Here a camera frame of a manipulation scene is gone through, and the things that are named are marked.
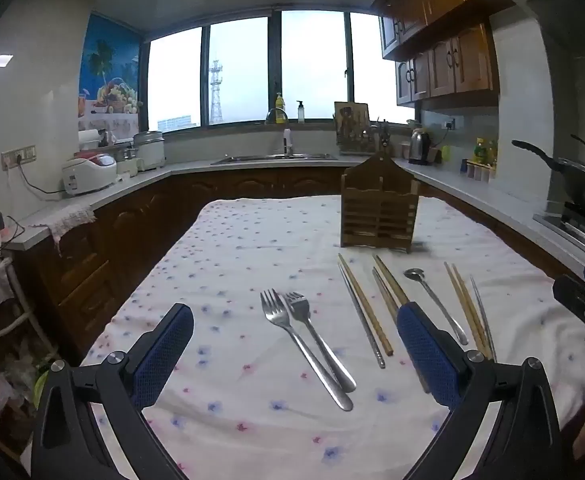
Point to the gas stove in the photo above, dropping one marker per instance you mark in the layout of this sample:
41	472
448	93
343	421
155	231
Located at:
579	227

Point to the spice jar set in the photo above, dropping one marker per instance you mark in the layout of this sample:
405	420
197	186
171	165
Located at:
477	171

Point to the tropical fruit wall poster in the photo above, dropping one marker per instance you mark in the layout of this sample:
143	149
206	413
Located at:
110	75

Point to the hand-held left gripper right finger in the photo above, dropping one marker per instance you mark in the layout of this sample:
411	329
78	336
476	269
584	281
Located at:
427	355

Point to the steel electric cooker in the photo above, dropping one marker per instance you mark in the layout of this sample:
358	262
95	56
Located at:
150	152

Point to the black wok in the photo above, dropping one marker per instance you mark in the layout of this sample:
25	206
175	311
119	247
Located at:
582	180

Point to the steel kitchen sink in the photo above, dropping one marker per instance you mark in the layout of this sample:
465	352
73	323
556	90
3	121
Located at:
272	159

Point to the steel electric kettle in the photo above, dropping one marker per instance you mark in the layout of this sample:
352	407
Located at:
420	147

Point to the white wall outlet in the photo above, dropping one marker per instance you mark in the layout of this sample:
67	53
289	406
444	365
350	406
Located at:
450	124

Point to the white floral tablecloth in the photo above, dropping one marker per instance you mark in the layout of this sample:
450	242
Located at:
252	260

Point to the chrome faucet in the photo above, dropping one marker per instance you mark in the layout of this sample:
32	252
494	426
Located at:
286	140

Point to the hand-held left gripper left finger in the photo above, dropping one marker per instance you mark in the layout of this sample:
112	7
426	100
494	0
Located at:
165	355

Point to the cooking oil bottles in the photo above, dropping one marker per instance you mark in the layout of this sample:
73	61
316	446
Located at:
484	151

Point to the wooden utensil holder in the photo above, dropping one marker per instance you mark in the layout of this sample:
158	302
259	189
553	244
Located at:
380	210

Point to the kitchen window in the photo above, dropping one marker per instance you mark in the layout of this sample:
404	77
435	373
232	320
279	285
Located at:
242	70

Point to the wall socket strip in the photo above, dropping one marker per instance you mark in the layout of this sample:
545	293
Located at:
18	156

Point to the steel spoon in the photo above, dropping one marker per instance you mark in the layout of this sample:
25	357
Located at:
437	305

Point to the clear pump dispenser bottle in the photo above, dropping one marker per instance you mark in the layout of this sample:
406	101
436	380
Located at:
300	112

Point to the wooden cutting board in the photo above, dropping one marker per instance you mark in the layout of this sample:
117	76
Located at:
351	117

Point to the yellow dish soap bottle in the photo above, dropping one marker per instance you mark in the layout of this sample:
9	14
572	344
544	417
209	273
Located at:
280	107

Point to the white lace cloth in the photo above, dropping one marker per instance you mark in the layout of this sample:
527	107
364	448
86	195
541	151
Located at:
70	220

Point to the small steel fork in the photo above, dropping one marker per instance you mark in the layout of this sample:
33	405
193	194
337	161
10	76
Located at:
317	340

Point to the white rice cooker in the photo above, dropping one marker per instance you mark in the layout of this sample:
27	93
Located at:
88	172

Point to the countertop knife rack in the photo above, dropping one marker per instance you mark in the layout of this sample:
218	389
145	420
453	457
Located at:
372	140

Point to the wooden upper cabinets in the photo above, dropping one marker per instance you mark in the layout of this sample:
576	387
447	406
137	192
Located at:
447	60

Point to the large steel fork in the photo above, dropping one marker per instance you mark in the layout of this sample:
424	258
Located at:
297	345

